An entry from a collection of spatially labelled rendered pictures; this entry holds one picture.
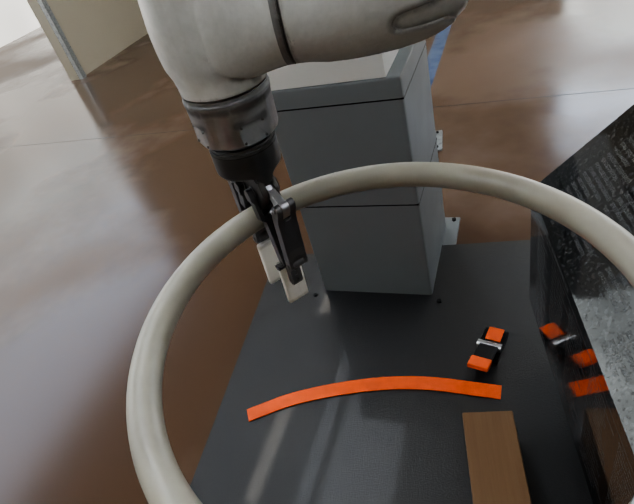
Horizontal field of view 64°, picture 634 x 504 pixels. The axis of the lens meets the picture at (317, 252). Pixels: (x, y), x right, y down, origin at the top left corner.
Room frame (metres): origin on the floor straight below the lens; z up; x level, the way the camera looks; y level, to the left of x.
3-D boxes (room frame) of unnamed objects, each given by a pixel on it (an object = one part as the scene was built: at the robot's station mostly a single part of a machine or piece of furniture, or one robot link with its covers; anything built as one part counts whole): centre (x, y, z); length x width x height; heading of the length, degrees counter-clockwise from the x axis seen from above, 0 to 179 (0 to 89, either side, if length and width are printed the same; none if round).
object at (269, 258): (0.56, 0.06, 0.88); 0.03 x 0.01 x 0.07; 114
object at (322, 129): (1.51, -0.26, 0.40); 0.50 x 0.50 x 0.80; 61
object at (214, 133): (0.53, 0.04, 1.11); 0.09 x 0.09 x 0.06
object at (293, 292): (0.51, 0.04, 0.88); 0.03 x 0.01 x 0.07; 114
